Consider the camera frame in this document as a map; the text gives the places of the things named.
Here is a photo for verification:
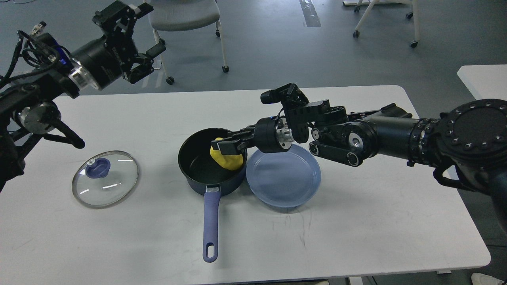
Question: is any yellow potato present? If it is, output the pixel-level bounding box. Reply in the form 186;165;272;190
210;146;246;171

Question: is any white chair base with casters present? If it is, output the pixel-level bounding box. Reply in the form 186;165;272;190
341;0;421;49

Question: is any glass lid with blue knob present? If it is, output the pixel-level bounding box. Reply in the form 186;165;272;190
71;151;140;209

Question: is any white side table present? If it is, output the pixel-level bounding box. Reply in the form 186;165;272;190
457;64;507;101

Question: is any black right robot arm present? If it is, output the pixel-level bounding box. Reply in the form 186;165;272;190
211;83;507;231

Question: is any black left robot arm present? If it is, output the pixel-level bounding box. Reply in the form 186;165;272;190
0;1;166;187

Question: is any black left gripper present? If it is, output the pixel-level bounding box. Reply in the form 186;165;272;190
71;0;166;90

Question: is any blue plate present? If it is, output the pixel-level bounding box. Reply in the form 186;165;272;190
246;145;322;209

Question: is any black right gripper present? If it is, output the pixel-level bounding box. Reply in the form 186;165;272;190
217;117;290;155

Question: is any grey office chair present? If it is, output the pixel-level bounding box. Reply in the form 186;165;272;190
146;0;230;73

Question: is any white shoe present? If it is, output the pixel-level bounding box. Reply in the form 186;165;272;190
471;273;507;285

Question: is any dark blue saucepan with handle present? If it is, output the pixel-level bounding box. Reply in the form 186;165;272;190
178;128;246;263

